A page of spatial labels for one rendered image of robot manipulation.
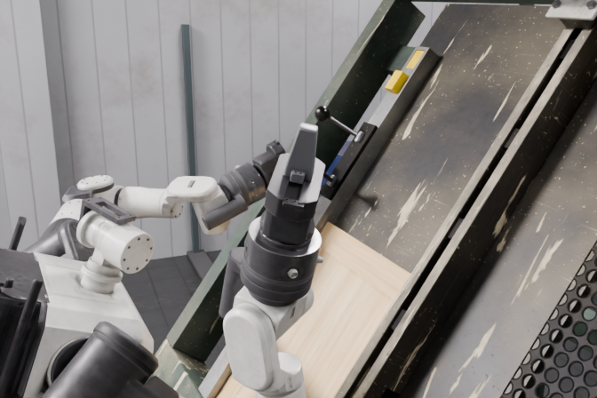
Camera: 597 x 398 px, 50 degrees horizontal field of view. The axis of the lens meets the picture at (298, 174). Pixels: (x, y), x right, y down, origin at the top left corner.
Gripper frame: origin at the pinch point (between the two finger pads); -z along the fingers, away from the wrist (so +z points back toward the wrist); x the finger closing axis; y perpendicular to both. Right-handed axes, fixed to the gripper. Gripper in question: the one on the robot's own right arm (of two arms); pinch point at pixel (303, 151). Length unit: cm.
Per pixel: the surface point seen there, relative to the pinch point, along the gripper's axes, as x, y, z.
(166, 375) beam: 52, -23, 93
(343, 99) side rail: 97, 4, 28
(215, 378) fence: 43, -10, 80
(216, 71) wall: 341, -80, 117
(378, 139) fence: 74, 14, 27
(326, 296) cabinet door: 46, 10, 53
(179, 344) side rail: 60, -23, 89
